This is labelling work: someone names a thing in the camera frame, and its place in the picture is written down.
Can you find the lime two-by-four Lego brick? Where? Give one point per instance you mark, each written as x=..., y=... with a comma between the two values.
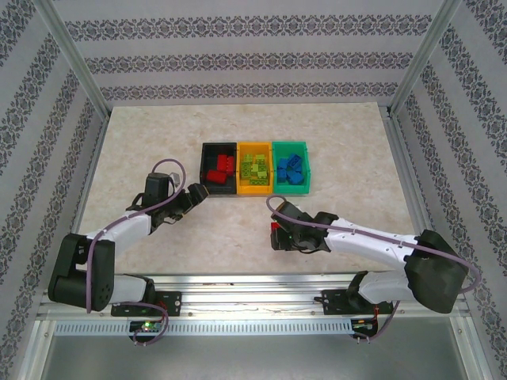
x=248, y=158
x=245, y=169

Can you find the yellow plastic bin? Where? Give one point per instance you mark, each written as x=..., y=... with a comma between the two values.
x=255, y=190

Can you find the blue Lego brick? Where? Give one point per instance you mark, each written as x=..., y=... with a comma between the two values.
x=294, y=178
x=294, y=160
x=281, y=176
x=283, y=164

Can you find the aluminium frame post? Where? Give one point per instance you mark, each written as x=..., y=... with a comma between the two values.
x=424, y=59
x=76, y=59

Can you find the aluminium side rail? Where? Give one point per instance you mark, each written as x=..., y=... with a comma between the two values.
x=95, y=158
x=406, y=158

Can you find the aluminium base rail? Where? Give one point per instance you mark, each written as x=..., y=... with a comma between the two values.
x=253, y=293

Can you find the green plastic bin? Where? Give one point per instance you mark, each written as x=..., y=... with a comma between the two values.
x=291, y=189

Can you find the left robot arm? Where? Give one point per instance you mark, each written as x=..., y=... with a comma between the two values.
x=123, y=229

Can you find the grey metal shelf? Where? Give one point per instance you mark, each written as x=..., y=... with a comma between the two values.
x=253, y=356

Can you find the small circuit board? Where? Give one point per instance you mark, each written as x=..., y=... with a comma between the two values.
x=146, y=326
x=362, y=325

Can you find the black plastic bin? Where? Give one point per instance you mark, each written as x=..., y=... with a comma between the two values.
x=212, y=152

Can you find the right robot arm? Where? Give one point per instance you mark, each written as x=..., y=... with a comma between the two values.
x=368, y=242

